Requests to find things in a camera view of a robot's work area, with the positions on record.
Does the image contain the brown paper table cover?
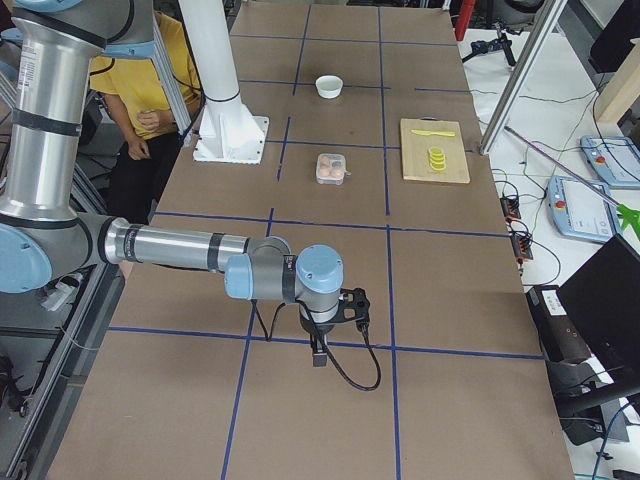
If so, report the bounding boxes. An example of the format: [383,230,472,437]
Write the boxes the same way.
[48,2,573,479]

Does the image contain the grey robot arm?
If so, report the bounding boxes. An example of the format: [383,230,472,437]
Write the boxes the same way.
[1,1,346,366]

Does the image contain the blue teach pendant far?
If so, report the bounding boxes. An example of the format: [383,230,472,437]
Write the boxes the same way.
[580,136,639,190]

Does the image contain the long reacher grabber stick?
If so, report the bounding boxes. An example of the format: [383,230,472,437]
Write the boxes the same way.
[504,126,640,238]

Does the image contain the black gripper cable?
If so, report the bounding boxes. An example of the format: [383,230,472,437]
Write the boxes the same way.
[249,299,382,392]

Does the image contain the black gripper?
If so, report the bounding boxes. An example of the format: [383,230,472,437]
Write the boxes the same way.
[299,314,334,367]

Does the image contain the person in yellow shirt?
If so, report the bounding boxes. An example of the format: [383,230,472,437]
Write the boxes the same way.
[88,10,206,226]

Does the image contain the clear plastic egg box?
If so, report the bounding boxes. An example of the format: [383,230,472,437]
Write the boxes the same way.
[315,153,351,185]

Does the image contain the black camera tripod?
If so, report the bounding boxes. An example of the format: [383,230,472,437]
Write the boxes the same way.
[462,20,523,68]

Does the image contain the blue teach pendant near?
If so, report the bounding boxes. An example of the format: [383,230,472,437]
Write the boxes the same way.
[547,175,622,243]

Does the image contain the yellow plastic knife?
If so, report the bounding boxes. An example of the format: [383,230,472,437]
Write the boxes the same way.
[410,129,456,138]

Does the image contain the aluminium frame post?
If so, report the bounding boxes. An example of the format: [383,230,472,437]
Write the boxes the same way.
[479,0,567,155]

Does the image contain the orange connector block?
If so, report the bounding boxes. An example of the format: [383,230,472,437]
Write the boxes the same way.
[510,231,534,264]
[500,196,521,222]

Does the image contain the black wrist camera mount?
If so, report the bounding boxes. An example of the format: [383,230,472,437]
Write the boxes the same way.
[332,288,370,333]

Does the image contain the wooden cutting board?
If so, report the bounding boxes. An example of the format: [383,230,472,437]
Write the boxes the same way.
[400,119,470,184]

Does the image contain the white power strip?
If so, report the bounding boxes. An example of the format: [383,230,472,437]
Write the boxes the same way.
[40,272,84,312]

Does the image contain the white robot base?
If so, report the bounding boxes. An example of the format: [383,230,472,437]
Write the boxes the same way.
[180,0,269,165]

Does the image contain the black computer monitor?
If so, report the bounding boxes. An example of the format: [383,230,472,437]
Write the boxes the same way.
[555,232,640,371]

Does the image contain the blue teach pendant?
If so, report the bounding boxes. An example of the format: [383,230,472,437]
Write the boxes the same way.
[580,136,639,190]
[547,175,622,243]

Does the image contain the white round bowl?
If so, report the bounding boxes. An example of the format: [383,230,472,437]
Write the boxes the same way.
[315,75,344,99]

